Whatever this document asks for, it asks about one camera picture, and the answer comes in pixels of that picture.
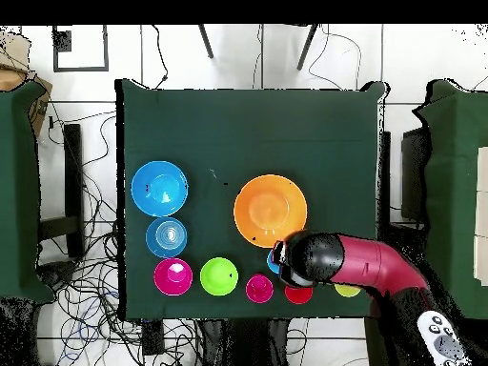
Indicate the pale yellow cup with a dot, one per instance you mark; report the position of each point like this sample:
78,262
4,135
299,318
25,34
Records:
347,291

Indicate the grey chair base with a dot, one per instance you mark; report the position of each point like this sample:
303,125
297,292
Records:
57,274

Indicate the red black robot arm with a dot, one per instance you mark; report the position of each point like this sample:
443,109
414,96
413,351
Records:
366,263

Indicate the black computer case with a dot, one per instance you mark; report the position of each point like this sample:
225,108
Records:
413,171

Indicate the cardboard box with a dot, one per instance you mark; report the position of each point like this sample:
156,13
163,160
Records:
38,110

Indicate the black metal frame bar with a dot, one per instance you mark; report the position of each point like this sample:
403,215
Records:
72,171

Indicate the green cloth side table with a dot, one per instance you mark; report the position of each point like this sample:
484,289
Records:
19,190
453,190

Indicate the dark green table cloth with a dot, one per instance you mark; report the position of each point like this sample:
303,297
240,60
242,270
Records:
248,126

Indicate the large orange bowl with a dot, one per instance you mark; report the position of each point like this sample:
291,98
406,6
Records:
263,206

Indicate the light blue shallow bowl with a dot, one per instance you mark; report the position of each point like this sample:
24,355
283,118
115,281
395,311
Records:
156,244

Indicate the camera tripod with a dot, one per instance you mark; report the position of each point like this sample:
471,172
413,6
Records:
206,42

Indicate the pink cup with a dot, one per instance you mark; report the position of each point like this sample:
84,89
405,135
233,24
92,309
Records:
259,288

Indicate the green bowl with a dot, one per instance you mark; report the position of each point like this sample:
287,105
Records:
217,276

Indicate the pink bowl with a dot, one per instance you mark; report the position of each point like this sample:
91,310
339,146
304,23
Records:
167,284

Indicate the large blue bowl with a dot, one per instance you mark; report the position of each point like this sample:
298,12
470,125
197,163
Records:
152,198

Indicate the blue cup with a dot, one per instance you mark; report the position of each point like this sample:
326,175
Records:
271,264

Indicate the black square floor frame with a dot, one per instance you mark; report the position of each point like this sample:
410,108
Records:
80,69

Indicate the red cup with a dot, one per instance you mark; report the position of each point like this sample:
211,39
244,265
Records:
298,296

